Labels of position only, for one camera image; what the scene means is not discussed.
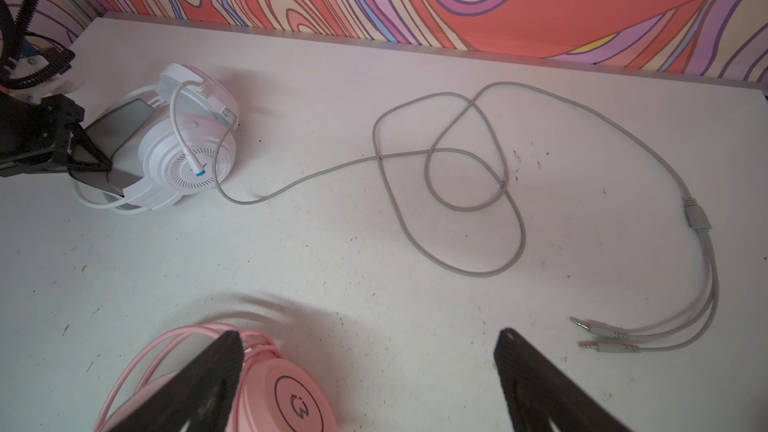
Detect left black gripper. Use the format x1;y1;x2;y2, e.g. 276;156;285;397
1;93;112;178

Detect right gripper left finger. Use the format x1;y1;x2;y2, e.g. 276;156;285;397
105;330;244;431

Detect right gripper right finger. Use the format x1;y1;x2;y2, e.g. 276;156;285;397
494;328;628;431

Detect pink cat-ear headphones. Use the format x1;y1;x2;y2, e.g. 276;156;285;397
94;322;338;431

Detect pink headphone cable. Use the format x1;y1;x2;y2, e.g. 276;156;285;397
93;321;283;432

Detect white headphones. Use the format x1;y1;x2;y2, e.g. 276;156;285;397
70;63;239;214

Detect grey headphone cable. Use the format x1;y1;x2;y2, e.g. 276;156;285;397
212;80;720;354

